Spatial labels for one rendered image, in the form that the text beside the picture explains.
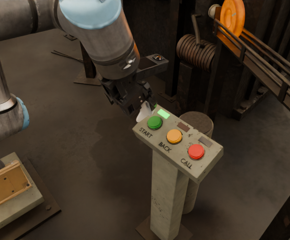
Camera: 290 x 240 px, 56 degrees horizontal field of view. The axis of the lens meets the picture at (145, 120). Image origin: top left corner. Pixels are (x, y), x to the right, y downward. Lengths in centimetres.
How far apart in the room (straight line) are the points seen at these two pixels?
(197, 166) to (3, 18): 52
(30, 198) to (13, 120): 33
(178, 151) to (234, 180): 75
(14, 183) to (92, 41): 89
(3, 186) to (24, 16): 85
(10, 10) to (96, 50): 14
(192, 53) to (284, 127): 78
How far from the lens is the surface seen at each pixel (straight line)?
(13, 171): 121
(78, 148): 154
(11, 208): 129
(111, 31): 47
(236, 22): 109
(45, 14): 53
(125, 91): 59
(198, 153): 71
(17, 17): 51
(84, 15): 44
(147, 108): 67
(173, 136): 74
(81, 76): 205
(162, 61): 64
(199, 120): 92
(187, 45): 135
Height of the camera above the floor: 115
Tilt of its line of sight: 44 degrees down
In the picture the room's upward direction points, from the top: straight up
